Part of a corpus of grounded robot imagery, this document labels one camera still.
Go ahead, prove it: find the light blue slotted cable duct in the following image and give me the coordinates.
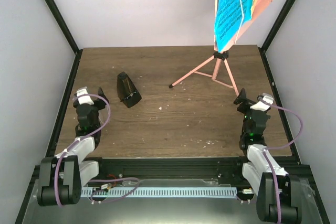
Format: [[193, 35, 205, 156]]
[[93, 187, 237, 198]]

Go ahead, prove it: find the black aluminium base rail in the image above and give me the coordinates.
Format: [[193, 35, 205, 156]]
[[34, 157, 312, 185]]

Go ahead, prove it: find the left black frame post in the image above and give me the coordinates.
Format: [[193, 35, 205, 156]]
[[28, 0, 80, 54]]

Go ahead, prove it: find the right black frame post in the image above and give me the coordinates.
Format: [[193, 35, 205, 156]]
[[261, 0, 312, 51]]

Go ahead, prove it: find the black metronome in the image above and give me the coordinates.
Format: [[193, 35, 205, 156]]
[[117, 72, 142, 108]]

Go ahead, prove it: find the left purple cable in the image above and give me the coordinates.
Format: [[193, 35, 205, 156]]
[[54, 93, 111, 208]]

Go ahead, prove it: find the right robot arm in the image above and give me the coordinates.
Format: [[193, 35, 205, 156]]
[[233, 89, 302, 223]]

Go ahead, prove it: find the black frame post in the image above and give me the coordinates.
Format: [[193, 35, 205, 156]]
[[28, 0, 80, 54], [261, 0, 312, 51]]

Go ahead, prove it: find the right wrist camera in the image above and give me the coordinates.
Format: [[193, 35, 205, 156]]
[[250, 93, 274, 112]]

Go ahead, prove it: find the pink music stand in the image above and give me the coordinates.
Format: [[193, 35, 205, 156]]
[[169, 0, 273, 94]]

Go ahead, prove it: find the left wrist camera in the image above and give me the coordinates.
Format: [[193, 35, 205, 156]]
[[73, 87, 94, 106]]

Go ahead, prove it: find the blue sheet music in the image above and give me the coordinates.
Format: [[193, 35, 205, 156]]
[[214, 0, 253, 52]]

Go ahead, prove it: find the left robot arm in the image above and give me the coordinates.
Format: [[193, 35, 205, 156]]
[[37, 87, 111, 206]]

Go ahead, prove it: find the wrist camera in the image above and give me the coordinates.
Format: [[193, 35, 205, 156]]
[[250, 93, 274, 112], [73, 87, 94, 106]]

